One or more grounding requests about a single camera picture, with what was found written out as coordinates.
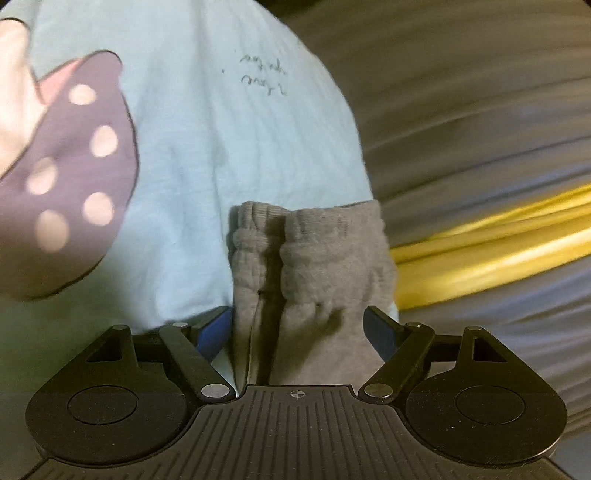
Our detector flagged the grey sweat pants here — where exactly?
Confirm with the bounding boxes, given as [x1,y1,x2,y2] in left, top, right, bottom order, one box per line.
[228,199,400,386]

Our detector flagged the light blue printed bed sheet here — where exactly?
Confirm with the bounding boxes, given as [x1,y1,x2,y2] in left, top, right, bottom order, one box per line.
[0,0,400,393]

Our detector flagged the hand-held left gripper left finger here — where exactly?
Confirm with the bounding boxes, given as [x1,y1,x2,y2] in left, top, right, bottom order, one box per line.
[88,305,236,402]

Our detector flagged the yellow curtain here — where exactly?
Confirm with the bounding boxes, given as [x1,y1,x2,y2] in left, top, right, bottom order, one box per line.
[388,182,591,311]

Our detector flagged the light grey curtain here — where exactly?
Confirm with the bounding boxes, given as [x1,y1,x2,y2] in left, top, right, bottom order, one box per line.
[392,258,591,435]

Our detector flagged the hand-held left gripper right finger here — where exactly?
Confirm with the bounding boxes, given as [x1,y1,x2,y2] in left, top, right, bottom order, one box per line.
[358,305,509,401]

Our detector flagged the dark grey curtain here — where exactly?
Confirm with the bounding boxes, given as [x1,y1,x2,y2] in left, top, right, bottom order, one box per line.
[272,0,591,232]

